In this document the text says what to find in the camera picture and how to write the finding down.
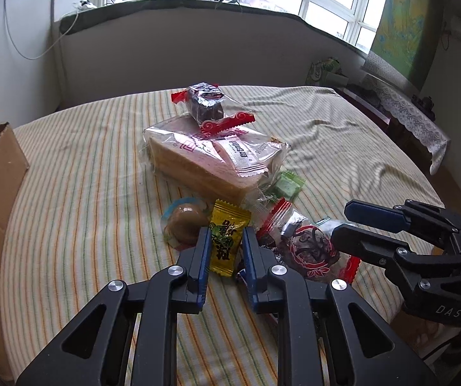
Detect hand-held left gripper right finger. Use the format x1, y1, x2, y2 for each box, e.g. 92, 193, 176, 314
242, 227, 442, 386

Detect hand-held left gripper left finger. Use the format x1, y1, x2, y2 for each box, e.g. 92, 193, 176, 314
15, 227, 213, 386

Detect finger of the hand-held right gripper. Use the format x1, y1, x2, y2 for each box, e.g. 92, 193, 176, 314
330, 224, 461, 291
344, 199, 461, 247

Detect yellow candy packet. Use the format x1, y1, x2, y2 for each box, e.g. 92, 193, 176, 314
208, 200, 252, 277

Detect dark snack packet red ends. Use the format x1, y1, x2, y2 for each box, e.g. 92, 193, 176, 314
255, 197, 362, 284
171, 82, 255, 136

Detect green candy packet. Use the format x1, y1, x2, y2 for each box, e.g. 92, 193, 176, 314
273, 171, 307, 202

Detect packaged sandwich bread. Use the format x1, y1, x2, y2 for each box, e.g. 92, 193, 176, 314
140, 115, 289, 206

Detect white lace cloth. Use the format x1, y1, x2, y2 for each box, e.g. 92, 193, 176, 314
363, 50, 452, 175

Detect dark wooden cabinet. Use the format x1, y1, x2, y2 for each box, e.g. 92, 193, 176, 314
335, 84, 428, 157

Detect green patterned bag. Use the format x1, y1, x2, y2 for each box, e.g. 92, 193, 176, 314
307, 57, 344, 87

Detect dark green windowsill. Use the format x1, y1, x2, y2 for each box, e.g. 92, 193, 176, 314
59, 0, 370, 57

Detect wall map poster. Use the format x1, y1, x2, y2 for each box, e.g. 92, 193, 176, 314
369, 0, 434, 89

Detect white cable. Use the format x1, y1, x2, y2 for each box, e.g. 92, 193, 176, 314
3, 0, 79, 61

